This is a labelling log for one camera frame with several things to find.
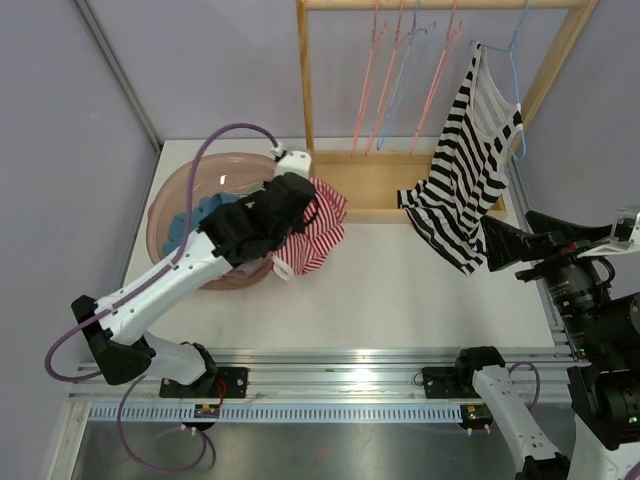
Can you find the wooden clothes rack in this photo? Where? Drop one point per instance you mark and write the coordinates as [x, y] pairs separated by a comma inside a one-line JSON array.
[[370, 180]]

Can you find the blue wire hanger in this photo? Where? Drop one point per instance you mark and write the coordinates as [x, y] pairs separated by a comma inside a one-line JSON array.
[[515, 75], [413, 47]]

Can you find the mauve pink tank top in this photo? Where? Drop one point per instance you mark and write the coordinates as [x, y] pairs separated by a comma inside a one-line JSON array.
[[248, 269]]

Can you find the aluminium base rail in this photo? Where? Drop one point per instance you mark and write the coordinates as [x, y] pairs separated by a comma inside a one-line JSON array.
[[345, 376]]

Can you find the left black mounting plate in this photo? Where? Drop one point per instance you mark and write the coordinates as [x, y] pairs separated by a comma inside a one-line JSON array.
[[231, 382]]

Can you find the pink plastic basin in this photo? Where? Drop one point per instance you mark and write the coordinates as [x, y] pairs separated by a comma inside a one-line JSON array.
[[216, 173]]

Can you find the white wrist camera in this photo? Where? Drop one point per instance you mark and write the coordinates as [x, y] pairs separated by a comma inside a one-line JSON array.
[[621, 237], [291, 161]]

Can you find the black mounting plate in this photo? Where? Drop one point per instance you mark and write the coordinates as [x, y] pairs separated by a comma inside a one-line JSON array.
[[442, 383], [231, 382]]

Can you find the teal blue tank top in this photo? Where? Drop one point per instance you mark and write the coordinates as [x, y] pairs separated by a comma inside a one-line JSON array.
[[206, 206]]

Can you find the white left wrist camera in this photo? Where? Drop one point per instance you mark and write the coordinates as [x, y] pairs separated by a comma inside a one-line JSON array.
[[291, 161]]

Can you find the black white striped tank top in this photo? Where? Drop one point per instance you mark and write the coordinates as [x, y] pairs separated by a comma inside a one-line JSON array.
[[467, 173]]

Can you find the red striped tank top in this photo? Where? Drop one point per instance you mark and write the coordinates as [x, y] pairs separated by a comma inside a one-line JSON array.
[[307, 251]]

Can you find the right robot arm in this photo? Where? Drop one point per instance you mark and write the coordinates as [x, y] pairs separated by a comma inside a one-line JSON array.
[[602, 331]]

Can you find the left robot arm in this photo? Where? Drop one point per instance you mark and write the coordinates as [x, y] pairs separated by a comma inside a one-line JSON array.
[[237, 233]]

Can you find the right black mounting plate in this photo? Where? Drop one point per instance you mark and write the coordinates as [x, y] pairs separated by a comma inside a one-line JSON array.
[[442, 383]]

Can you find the green striped tank top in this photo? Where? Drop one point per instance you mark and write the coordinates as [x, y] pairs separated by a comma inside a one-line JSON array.
[[254, 189]]

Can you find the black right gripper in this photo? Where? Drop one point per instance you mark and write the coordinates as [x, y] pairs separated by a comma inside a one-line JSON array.
[[507, 244]]

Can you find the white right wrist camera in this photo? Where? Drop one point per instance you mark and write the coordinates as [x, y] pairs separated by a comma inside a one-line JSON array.
[[621, 237]]

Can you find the slotted cable duct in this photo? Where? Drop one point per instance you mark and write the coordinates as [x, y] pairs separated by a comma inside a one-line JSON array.
[[279, 413]]

